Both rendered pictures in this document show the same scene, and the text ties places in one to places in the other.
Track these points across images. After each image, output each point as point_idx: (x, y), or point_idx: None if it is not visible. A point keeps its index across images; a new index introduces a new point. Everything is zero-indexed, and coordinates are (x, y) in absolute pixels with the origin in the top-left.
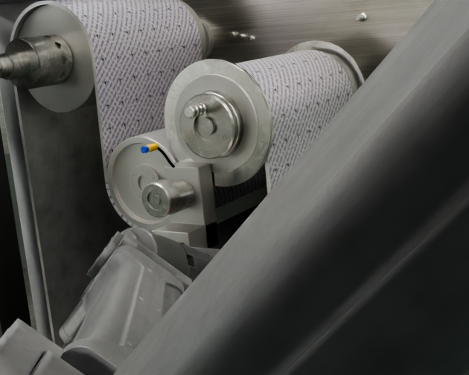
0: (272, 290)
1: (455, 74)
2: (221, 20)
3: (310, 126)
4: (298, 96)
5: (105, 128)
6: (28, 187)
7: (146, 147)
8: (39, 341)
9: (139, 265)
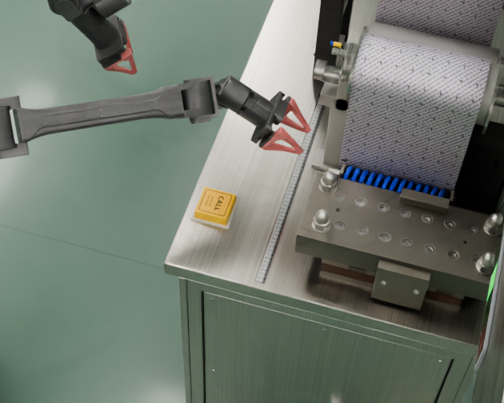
0: None
1: None
2: None
3: (405, 109)
4: (398, 91)
5: (380, 6)
6: None
7: (330, 43)
8: (13, 103)
9: (156, 97)
